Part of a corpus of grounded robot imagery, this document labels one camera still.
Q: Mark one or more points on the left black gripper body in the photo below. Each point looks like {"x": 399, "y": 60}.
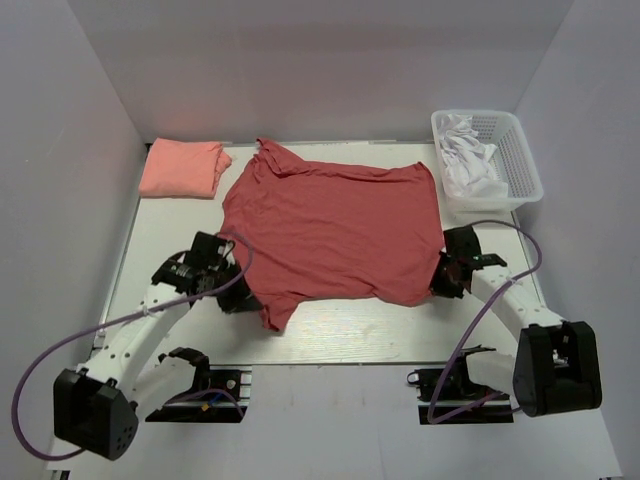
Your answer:
{"x": 224, "y": 276}

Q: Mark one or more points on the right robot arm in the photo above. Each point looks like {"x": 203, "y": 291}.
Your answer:
{"x": 556, "y": 366}

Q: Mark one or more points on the red t-shirt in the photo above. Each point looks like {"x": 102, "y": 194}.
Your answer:
{"x": 317, "y": 230}

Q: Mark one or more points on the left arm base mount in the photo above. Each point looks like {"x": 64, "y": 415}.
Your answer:
{"x": 220, "y": 395}

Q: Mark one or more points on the folded salmon t-shirt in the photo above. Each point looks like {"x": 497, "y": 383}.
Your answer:
{"x": 175, "y": 169}

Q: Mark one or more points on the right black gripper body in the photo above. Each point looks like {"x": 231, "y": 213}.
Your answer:
{"x": 443, "y": 282}

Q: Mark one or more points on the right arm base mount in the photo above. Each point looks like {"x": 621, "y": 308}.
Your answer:
{"x": 457, "y": 392}

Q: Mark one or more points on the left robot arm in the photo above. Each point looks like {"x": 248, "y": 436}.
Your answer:
{"x": 99, "y": 404}

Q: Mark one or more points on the white plastic basket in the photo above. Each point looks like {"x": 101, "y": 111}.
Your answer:
{"x": 513, "y": 161}

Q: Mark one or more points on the white crumpled t-shirt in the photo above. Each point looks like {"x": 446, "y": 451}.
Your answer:
{"x": 467, "y": 161}

